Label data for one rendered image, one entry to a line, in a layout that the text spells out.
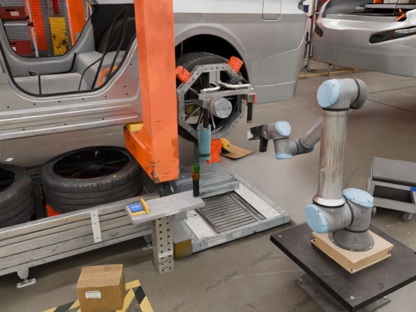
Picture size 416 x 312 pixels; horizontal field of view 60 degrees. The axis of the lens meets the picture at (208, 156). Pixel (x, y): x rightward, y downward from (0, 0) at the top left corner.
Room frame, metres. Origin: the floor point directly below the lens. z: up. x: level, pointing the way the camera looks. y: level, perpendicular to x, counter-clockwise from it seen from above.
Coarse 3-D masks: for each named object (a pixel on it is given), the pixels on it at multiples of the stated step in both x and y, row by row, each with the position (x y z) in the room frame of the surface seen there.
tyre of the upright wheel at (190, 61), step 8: (184, 56) 2.66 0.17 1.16; (192, 56) 2.60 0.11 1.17; (200, 56) 2.56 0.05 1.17; (208, 56) 2.58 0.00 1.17; (216, 56) 2.61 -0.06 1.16; (176, 64) 2.59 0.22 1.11; (184, 64) 2.51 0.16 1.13; (192, 64) 2.53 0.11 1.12; (200, 64) 2.55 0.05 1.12; (240, 72) 2.71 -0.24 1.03; (176, 80) 2.47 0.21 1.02; (176, 88) 2.47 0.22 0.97; (184, 136) 2.49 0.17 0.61; (192, 136) 2.52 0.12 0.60
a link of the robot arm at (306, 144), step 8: (360, 80) 1.59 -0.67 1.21; (360, 88) 1.55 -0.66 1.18; (360, 96) 1.55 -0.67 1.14; (352, 104) 1.60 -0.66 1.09; (360, 104) 1.60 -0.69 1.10; (320, 120) 1.80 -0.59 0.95; (312, 128) 1.86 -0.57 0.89; (320, 128) 1.80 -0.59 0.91; (304, 136) 1.92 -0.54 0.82; (312, 136) 1.85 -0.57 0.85; (320, 136) 1.83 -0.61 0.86; (304, 144) 1.91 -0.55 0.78; (312, 144) 1.89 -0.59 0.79; (304, 152) 1.94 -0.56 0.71
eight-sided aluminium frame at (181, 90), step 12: (192, 72) 2.48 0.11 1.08; (228, 72) 2.56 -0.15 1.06; (240, 84) 2.61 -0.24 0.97; (180, 96) 2.39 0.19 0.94; (240, 96) 2.67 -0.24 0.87; (180, 108) 2.39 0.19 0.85; (240, 108) 2.62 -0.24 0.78; (180, 120) 2.39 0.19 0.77; (240, 120) 2.61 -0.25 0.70; (192, 132) 2.43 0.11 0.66; (216, 132) 2.57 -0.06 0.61; (228, 132) 2.56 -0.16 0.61
